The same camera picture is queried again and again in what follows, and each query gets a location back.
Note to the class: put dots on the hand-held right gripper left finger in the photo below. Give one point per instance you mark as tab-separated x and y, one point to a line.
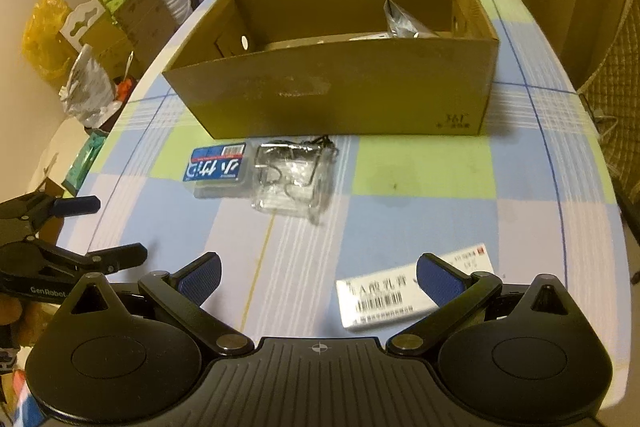
200	279

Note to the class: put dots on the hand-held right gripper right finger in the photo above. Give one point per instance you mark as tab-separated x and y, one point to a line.
442	279

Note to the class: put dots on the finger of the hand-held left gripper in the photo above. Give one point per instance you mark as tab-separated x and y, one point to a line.
115	257
75	205

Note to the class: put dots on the white medicine box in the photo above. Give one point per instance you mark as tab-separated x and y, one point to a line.
380	302

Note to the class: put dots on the clear box with blue label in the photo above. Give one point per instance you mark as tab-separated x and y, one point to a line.
215	167

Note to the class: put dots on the clear bag of metal hooks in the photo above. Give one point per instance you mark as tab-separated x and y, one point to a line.
290	187

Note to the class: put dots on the large brown cardboard box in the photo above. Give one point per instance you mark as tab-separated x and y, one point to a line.
325	97

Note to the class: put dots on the small clear bag of hardware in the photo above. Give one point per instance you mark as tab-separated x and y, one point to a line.
407	19

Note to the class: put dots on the green snack packet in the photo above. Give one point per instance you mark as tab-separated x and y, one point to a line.
87	159

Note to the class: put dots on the crumpled silver bag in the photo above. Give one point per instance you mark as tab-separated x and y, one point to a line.
90	87

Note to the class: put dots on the small orange object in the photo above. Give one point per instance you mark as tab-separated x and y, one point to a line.
125	88

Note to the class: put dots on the pen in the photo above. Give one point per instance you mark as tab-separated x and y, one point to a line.
129	64

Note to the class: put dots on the yellow plastic bag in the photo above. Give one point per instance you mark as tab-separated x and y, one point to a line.
45	37

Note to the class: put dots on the tall brown cardboard box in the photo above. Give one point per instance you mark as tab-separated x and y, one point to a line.
145	17

